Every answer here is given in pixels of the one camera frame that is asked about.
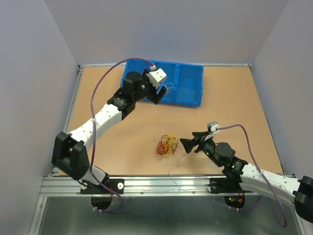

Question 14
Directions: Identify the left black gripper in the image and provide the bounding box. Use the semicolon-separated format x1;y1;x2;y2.
133;69;167;105

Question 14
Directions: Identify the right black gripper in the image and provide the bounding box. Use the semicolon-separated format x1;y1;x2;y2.
179;130;222;167

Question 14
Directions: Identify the wire bundle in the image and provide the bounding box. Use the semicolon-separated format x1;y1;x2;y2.
154;133;179;160

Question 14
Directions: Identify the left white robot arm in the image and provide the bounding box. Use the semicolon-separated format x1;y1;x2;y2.
51;69;167;193

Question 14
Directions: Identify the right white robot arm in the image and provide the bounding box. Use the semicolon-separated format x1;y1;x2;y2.
180;132;313;223

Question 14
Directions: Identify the blue three-compartment bin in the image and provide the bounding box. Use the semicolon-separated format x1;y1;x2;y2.
119;60;204;108

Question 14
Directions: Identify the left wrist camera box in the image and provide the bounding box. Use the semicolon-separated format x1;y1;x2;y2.
148;68;167;88

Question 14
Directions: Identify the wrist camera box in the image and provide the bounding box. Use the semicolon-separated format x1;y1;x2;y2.
207;121;220;133
148;68;167;88

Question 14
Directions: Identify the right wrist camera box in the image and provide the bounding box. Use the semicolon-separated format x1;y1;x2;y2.
207;121;220;133

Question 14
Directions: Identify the aluminium left rail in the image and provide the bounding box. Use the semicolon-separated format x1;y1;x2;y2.
48;64;81;177

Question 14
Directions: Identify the aluminium rail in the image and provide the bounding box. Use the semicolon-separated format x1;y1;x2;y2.
39;175;257;197
48;64;81;177

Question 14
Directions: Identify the aluminium front rail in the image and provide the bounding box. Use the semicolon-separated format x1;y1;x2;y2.
39;175;257;197

